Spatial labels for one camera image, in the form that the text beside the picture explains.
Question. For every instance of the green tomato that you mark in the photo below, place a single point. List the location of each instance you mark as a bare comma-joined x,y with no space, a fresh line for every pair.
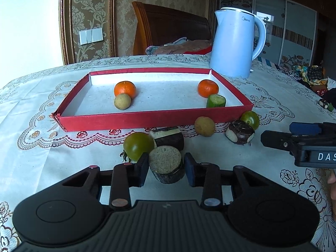
137,145
251,118

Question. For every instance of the white lace-print tablecloth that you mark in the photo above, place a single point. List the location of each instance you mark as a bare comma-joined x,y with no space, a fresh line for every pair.
52,84

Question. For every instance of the colourful clothes pile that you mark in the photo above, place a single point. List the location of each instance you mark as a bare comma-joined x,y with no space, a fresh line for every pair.
312,76

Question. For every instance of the floral sliding-door wardrobe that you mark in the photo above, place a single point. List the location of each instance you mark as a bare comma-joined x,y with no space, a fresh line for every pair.
288,31

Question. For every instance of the white wall switch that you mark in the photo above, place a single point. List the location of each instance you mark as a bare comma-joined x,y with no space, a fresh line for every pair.
91,36

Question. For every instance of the long dark sugarcane piece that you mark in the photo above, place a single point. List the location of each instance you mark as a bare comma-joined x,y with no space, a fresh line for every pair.
170,139

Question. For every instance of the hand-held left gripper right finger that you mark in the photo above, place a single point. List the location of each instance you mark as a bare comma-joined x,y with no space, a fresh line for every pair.
189,172

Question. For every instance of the carved wooden wall frame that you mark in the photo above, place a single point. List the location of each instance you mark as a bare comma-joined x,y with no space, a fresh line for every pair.
113,18

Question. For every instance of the person's right hand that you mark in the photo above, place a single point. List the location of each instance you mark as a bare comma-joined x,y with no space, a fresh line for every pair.
332,178

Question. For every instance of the partly peeled water chestnut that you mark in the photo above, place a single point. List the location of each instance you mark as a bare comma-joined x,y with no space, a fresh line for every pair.
325,104
240,132

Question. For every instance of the tan longan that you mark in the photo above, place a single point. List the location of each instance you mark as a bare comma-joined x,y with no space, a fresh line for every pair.
204,126
122,101

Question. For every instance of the green cucumber piece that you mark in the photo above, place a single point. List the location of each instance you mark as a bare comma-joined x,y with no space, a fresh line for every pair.
216,101

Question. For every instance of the wooden bed headboard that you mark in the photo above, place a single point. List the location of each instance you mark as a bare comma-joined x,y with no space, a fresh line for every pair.
170,26

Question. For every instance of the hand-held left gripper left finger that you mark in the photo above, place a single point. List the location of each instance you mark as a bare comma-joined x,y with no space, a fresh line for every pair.
142,170

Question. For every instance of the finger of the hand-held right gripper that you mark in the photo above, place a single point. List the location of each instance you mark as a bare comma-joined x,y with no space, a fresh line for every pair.
307,128
278,139

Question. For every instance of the red shallow cardboard tray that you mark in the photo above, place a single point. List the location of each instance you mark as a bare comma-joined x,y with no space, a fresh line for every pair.
162,99

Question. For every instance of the striped pink blanket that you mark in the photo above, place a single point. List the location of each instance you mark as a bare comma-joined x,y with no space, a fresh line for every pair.
181,47

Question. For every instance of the orange mandarin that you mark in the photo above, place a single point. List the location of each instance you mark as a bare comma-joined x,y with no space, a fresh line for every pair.
208,88
126,88

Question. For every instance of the light blue electric kettle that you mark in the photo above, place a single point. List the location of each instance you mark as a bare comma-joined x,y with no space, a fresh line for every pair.
233,47

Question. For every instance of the short dark sugarcane piece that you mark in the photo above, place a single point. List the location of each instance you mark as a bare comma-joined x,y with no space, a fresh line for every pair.
165,160

